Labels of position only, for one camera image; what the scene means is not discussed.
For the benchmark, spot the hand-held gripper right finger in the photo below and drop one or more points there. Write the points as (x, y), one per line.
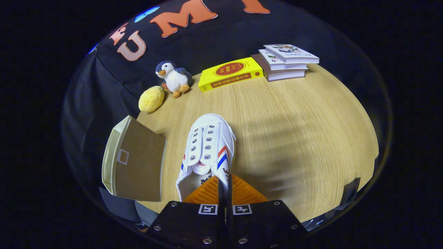
(263, 221)

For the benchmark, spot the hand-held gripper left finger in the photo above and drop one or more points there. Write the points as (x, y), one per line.
(187, 224)

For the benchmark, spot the beige fabric storage box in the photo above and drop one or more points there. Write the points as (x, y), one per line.
(138, 166)

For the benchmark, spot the white canvas shoe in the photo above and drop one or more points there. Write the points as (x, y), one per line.
(211, 138)

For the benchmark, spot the grey black office chair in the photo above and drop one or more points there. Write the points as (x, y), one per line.
(119, 205)

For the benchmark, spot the yellow round plush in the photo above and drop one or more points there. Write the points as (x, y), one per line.
(151, 99)

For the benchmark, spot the penguin plush toy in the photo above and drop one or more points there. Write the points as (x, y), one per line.
(174, 79)

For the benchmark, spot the brown book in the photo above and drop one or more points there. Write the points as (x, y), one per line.
(285, 76)

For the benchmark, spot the yellow book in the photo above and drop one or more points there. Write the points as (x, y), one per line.
(230, 71)

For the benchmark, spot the white illustrated book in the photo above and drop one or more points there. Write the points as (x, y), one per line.
(290, 52)
(273, 62)

